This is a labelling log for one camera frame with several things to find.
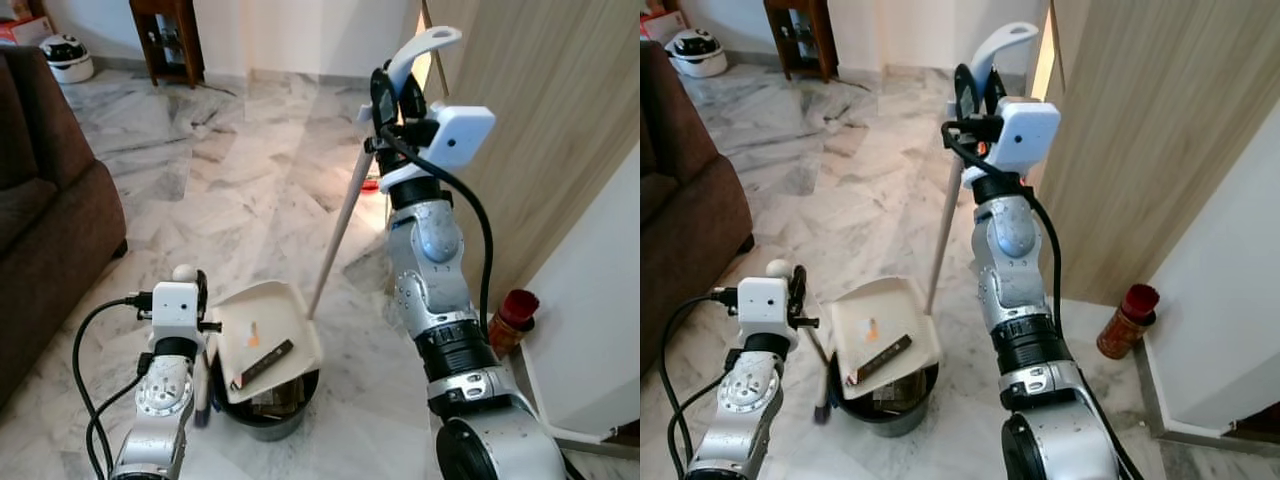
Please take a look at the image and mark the black waste bin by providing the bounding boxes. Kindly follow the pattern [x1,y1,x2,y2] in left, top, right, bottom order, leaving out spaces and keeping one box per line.
[207,345,321,443]
[828,350,941,438]

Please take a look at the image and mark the dark wooden side table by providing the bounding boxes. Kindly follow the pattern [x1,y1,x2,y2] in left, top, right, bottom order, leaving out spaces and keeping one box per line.
[763,0,839,83]
[128,0,206,89]

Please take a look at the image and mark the jar with red lid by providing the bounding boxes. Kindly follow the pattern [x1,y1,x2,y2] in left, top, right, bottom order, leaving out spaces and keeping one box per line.
[1096,283,1161,359]
[487,288,541,359]

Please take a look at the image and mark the cream long-handled dustpan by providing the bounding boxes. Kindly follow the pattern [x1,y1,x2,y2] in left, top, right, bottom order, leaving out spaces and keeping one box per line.
[828,22,1041,388]
[208,25,464,393]

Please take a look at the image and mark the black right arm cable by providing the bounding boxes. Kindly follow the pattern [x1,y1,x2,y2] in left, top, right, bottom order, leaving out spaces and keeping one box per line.
[940,120,1063,331]
[375,125,496,336]

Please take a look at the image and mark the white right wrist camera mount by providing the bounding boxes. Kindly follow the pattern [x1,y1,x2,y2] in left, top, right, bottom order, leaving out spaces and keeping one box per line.
[378,103,496,193]
[962,97,1061,189]

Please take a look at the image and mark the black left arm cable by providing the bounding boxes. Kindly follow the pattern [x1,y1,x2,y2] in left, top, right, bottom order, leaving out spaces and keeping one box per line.
[72,293,153,480]
[655,290,741,480]

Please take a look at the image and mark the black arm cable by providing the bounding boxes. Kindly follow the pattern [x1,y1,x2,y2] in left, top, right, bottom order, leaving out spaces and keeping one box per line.
[940,120,1063,331]
[375,125,496,336]
[72,293,153,480]
[655,290,741,480]

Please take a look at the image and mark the brown fabric sofa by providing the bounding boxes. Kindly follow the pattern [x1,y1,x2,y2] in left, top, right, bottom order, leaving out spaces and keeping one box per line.
[0,45,129,411]
[640,40,756,376]

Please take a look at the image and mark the white and black round appliance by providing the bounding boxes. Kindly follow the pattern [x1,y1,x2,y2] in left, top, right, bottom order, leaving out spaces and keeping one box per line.
[665,28,729,79]
[38,33,96,85]

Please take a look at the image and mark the flat brown and black stick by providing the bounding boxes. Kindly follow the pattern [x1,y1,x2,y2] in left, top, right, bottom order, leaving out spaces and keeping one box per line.
[848,335,914,386]
[230,340,296,386]

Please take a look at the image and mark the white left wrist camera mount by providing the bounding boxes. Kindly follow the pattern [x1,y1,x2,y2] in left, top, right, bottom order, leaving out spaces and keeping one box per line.
[735,277,791,341]
[150,282,201,346]

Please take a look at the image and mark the red and white box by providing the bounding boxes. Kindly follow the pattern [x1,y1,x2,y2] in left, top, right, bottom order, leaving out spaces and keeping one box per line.
[640,8,689,43]
[0,12,56,46]

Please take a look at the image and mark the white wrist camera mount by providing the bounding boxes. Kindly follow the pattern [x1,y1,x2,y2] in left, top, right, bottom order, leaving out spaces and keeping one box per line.
[962,97,1061,189]
[150,282,201,346]
[378,103,496,193]
[735,277,791,341]

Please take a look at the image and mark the light wood-grain panel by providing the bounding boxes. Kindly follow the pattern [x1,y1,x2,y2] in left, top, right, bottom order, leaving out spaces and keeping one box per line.
[425,0,641,301]
[1040,0,1280,306]

